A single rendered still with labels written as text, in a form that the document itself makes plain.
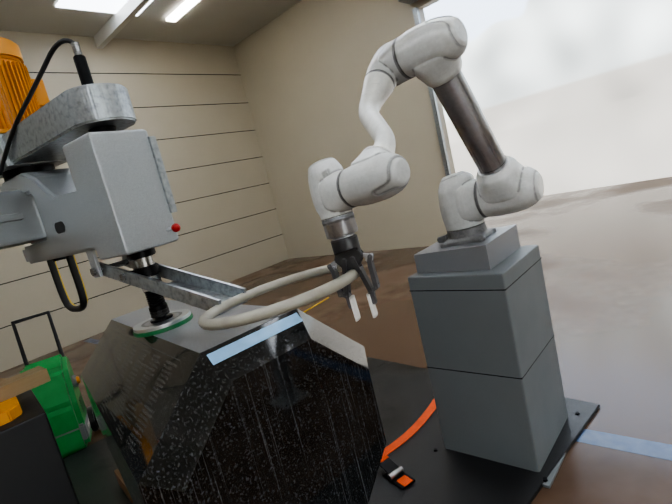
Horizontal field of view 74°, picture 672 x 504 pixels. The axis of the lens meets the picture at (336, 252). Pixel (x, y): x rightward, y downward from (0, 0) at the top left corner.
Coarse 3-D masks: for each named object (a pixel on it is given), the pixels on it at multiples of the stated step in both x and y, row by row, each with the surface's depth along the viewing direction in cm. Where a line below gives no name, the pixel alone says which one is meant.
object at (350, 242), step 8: (336, 240) 119; (344, 240) 118; (352, 240) 118; (336, 248) 119; (344, 248) 118; (352, 248) 118; (360, 248) 121; (336, 256) 122; (344, 256) 121; (352, 256) 120; (360, 256) 120; (352, 264) 121; (360, 264) 121
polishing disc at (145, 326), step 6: (174, 312) 176; (180, 312) 173; (186, 312) 171; (150, 318) 176; (174, 318) 165; (180, 318) 164; (138, 324) 170; (144, 324) 168; (150, 324) 165; (156, 324) 163; (162, 324) 161; (168, 324) 161; (138, 330) 161; (144, 330) 160; (150, 330) 159
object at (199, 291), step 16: (96, 272) 170; (112, 272) 169; (128, 272) 163; (160, 272) 171; (176, 272) 165; (144, 288) 159; (160, 288) 154; (176, 288) 148; (192, 288) 159; (208, 288) 157; (224, 288) 152; (240, 288) 147; (192, 304) 146; (208, 304) 141; (240, 304) 146
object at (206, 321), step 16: (304, 272) 151; (320, 272) 148; (352, 272) 119; (256, 288) 150; (272, 288) 151; (320, 288) 110; (336, 288) 112; (224, 304) 140; (272, 304) 107; (288, 304) 106; (304, 304) 108; (208, 320) 115; (224, 320) 110; (240, 320) 107; (256, 320) 107
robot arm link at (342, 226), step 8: (344, 216) 117; (352, 216) 119; (328, 224) 118; (336, 224) 117; (344, 224) 117; (352, 224) 118; (328, 232) 118; (336, 232) 117; (344, 232) 117; (352, 232) 118
